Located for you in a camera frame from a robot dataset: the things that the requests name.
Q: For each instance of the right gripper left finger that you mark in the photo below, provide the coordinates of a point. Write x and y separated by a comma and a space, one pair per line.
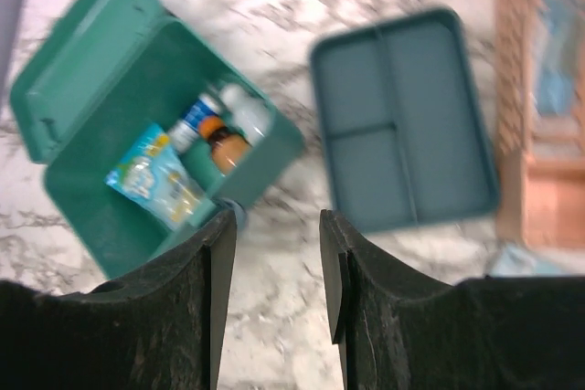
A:
160, 326

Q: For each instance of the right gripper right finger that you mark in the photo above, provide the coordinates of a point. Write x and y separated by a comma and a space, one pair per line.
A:
397, 328

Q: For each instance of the blue face mask packet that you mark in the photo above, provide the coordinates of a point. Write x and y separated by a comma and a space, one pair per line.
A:
517, 261

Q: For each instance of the blue cotton swab packet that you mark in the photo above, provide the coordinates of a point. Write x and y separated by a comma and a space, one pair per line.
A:
151, 174

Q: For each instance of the dark blue divided tray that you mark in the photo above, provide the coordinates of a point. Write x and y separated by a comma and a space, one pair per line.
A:
402, 129

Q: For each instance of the brown bottle orange cap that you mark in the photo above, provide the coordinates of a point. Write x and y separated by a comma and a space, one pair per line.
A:
227, 147

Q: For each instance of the white bottle blue cap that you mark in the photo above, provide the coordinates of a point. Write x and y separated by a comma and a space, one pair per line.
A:
185, 131

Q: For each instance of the small white grey-cap bottle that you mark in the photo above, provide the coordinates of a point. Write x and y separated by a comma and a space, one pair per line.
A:
248, 113

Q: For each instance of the teal medicine kit box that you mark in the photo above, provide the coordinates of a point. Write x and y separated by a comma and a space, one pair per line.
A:
107, 71

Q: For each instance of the peach file organizer rack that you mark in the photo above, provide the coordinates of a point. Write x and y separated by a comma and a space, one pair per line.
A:
539, 82

